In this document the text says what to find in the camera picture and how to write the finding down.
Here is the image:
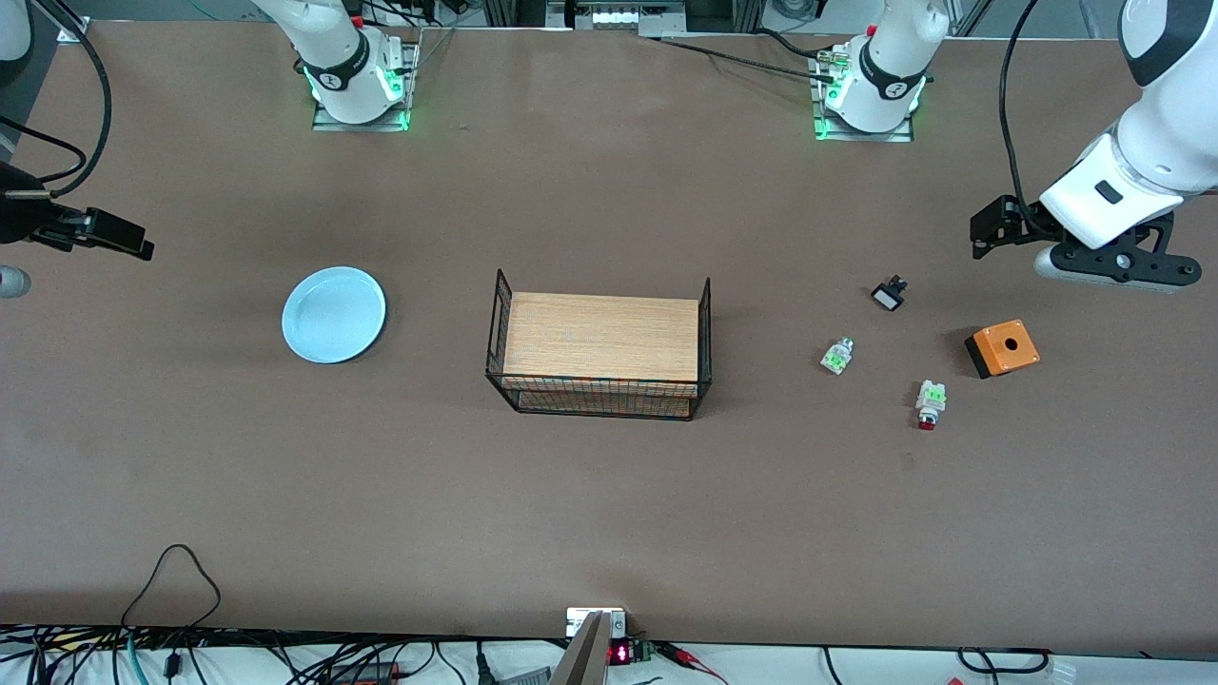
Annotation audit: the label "red push button switch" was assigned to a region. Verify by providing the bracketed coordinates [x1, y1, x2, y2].
[915, 380, 948, 431]

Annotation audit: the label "light blue round plate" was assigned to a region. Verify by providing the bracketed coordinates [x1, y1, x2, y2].
[282, 266, 387, 364]

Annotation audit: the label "black power adapter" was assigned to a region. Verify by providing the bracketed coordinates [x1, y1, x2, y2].
[328, 661, 401, 685]

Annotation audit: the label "red clip leads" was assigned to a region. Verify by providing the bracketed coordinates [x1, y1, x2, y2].
[657, 642, 726, 685]

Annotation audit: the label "grey slanted pole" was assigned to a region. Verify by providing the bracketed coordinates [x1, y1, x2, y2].
[550, 611, 610, 685]

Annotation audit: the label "orange button enclosure box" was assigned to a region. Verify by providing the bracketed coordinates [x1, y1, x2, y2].
[964, 320, 1041, 380]

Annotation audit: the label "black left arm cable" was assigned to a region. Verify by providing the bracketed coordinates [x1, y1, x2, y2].
[999, 0, 1043, 215]

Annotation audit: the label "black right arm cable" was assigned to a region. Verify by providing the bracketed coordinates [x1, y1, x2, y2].
[0, 0, 113, 201]

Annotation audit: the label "aluminium frame extrusion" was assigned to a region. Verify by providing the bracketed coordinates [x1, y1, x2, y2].
[33, 0, 91, 44]

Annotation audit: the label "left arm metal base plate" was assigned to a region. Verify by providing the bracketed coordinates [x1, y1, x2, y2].
[809, 48, 916, 144]

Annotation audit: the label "black cable to arm base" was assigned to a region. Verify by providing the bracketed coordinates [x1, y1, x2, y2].
[657, 29, 838, 82]

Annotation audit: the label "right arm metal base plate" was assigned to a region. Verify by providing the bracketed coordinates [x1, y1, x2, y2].
[312, 40, 422, 132]

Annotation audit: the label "black looped table cable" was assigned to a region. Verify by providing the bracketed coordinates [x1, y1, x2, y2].
[121, 544, 222, 629]

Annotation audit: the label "black wire rack wooden top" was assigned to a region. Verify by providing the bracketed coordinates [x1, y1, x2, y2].
[485, 269, 713, 421]

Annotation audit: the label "black coiled thin cable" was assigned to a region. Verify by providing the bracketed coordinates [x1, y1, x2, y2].
[959, 647, 1052, 675]

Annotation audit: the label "silver metal bracket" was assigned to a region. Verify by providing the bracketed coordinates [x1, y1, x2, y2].
[566, 607, 627, 638]

